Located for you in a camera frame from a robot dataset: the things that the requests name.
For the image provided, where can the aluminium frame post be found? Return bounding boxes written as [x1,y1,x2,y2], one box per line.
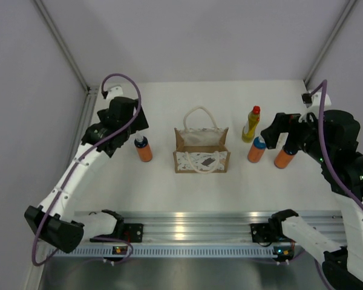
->
[303,0,360,87]
[33,0,91,91]

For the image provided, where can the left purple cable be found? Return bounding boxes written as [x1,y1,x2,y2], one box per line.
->
[31,73,142,266]

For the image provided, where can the dark blue pump bottle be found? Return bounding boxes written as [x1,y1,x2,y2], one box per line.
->
[274,147,298,169]
[134,134,152,162]

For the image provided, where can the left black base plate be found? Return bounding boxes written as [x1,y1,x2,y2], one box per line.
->
[122,224,144,243]

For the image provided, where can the left aluminium frame post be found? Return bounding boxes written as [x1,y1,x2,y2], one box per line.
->
[33,0,91,91]

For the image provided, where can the right aluminium frame post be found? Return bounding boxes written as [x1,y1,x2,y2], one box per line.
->
[303,0,360,87]

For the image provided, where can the burlap canvas tote bag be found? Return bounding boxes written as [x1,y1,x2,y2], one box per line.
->
[173,106,231,175]

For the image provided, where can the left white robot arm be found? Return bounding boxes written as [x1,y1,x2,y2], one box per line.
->
[24,96,149,253]

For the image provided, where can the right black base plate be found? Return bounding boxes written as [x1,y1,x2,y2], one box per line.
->
[250,223,278,245]

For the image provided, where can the yellow bottle red cap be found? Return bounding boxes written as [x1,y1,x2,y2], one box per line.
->
[241,106,261,143]

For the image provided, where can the slotted grey cable duct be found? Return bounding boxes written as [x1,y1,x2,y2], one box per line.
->
[48,244,294,258]

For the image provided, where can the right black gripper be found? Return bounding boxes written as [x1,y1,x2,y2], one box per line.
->
[261,111,332,166]

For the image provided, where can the aluminium mounting rail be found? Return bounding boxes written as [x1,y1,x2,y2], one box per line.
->
[74,211,345,244]

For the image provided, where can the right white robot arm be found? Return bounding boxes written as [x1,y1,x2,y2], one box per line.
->
[261,91,363,289]

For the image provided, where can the light blue pump bottle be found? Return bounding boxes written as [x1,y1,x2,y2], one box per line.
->
[247,136,266,163]

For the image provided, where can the dark blue front pump bottle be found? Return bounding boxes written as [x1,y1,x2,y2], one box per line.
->
[274,147,298,169]

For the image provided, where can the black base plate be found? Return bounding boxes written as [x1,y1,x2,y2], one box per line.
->
[122,224,144,243]
[250,223,278,245]

